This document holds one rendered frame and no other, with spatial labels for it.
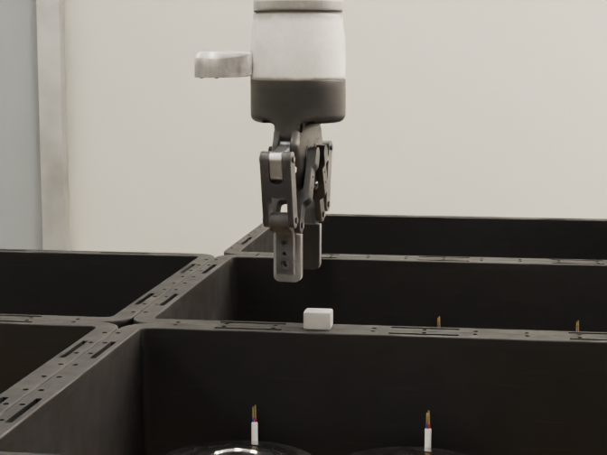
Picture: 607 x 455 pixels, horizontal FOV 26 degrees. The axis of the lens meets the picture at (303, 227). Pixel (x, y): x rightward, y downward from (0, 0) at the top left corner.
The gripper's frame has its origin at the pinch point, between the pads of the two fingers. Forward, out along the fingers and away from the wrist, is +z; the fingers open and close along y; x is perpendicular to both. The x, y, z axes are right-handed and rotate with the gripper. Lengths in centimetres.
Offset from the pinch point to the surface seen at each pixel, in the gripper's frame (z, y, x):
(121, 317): 1.7, -18.3, 7.7
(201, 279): 1.7, -2.8, 7.2
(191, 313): 3.7, -6.7, 6.7
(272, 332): 1.8, -20.0, -3.5
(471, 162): 16, 276, 21
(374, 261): 1.9, 10.2, -4.2
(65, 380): 1.7, -35.2, 4.1
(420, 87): -5, 274, 36
